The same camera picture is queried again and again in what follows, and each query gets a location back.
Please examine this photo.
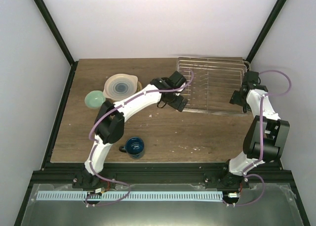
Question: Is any wire dish rack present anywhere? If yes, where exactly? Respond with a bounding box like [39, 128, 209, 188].
[177, 57, 249, 116]

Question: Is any white plate blue spiral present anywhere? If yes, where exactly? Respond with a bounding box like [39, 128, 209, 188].
[103, 74, 138, 101]

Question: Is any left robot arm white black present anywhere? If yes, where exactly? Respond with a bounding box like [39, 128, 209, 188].
[83, 70, 194, 188]

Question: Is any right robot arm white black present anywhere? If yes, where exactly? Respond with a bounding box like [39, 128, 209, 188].
[219, 71, 290, 188]

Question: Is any beige plate under stack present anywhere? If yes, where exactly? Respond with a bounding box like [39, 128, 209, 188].
[136, 81, 143, 92]

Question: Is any dark blue mug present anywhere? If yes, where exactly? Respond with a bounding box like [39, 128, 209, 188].
[119, 137, 145, 159]

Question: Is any mint green small bowl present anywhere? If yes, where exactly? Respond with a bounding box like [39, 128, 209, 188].
[84, 90, 106, 109]

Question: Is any light blue slotted cable duct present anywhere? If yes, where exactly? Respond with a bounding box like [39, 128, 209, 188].
[36, 190, 223, 202]

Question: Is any black aluminium frame base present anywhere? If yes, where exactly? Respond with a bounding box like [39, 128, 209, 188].
[32, 161, 292, 189]

